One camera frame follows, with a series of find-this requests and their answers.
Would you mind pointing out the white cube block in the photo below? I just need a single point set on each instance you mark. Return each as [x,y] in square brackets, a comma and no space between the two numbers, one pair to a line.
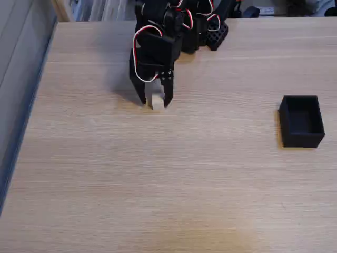
[157,103]

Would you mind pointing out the black open box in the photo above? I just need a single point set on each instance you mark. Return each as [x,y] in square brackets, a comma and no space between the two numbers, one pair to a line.
[301,121]

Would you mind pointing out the pale hanging fabric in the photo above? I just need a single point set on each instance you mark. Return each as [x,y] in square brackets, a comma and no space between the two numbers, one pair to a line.
[105,10]

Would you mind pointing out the black power adapter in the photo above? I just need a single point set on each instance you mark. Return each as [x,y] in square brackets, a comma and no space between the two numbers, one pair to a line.
[250,11]

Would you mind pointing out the wooden frame post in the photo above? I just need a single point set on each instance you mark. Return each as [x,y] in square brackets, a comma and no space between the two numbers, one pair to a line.
[60,10]

